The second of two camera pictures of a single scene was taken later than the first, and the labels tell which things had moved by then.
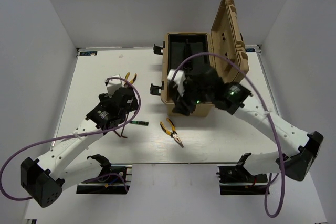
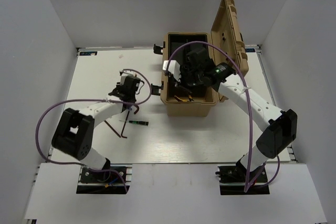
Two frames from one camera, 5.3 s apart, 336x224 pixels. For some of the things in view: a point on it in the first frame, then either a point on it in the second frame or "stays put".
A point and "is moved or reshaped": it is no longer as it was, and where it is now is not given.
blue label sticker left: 87,53 stays put
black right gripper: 181,106 -> 181,83
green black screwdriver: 145,123 stays put
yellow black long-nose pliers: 174,134 is moved or reshaped
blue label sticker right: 250,50 stays put
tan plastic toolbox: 222,50 stays put
